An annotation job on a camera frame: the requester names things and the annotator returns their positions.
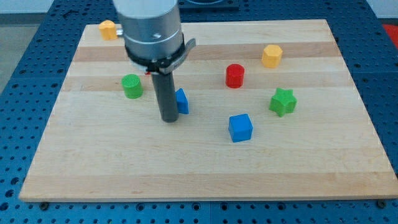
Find yellow hexagon block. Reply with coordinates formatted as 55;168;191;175
261;45;283;68

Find wooden board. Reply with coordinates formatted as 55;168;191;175
19;19;397;202

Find green star block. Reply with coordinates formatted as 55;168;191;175
269;88;297;117

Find blue cube block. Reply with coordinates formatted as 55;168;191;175
228;114;253;142

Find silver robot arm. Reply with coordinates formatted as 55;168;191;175
113;0;185;66

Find red cylinder block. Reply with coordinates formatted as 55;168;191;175
225;63;245;88

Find yellow heart block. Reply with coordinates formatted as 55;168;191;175
98;20;118;40

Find green cylinder block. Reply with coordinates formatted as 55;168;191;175
121;74;144;99

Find black clamp ring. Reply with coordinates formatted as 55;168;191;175
124;34;197;75

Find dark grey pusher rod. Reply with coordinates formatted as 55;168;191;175
151;73;179;123

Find blue wedge block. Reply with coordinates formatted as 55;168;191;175
175;88;189;114

